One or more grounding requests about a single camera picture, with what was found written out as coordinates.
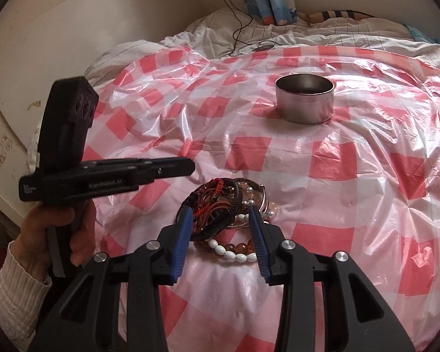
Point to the striped pillow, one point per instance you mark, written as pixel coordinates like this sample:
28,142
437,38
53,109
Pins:
337,15

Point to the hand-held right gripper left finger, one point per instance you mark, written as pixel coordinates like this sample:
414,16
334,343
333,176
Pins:
181,242

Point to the red checkered plastic sheet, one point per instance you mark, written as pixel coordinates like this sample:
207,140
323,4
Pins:
352,190

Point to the person's left hand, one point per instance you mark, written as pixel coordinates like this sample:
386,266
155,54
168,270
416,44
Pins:
33,242

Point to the round metal tin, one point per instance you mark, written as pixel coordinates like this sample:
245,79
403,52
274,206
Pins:
304,104

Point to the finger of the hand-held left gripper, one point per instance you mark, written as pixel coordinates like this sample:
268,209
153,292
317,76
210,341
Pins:
168,168

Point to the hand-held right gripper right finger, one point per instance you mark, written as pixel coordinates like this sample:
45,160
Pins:
258,242

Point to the person's left forearm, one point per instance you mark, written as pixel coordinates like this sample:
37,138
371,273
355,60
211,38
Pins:
14,286

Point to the silver bangle with pearls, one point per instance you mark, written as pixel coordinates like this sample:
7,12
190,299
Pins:
262,200

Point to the white striped duvet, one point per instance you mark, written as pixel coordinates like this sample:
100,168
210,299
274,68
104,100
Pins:
212,25

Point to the blue plastic bag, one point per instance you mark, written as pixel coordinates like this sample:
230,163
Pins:
421,35

